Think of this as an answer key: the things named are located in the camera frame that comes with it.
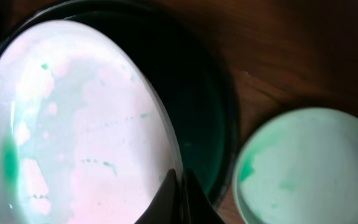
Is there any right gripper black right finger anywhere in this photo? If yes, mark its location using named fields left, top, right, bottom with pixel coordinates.
left=182, top=170, right=224, bottom=224

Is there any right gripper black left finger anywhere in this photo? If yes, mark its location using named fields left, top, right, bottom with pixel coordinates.
left=135, top=169, right=181, bottom=224

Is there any mint plate bottom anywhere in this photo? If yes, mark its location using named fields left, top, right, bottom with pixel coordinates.
left=232, top=108, right=358, bottom=224

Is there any white plate top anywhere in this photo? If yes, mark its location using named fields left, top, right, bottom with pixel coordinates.
left=0, top=20, right=183, bottom=223

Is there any round black tray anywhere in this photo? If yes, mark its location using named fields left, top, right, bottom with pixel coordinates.
left=0, top=1, right=239, bottom=207

